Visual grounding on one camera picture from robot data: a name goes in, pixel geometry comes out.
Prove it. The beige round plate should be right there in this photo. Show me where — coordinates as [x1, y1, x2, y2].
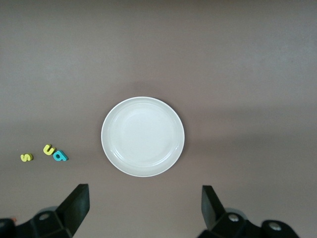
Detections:
[101, 96, 185, 178]

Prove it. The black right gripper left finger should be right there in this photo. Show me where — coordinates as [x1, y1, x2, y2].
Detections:
[17, 183, 90, 238]

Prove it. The yellow foam letter u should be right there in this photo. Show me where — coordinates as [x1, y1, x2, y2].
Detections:
[43, 144, 57, 156]

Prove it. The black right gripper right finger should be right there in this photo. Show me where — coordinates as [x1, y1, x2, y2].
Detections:
[198, 185, 263, 238]

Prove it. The brown table cover sheet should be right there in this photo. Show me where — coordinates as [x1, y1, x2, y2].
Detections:
[0, 0, 317, 238]

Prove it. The teal foam letter a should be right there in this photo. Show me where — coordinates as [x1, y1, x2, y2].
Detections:
[53, 149, 68, 162]

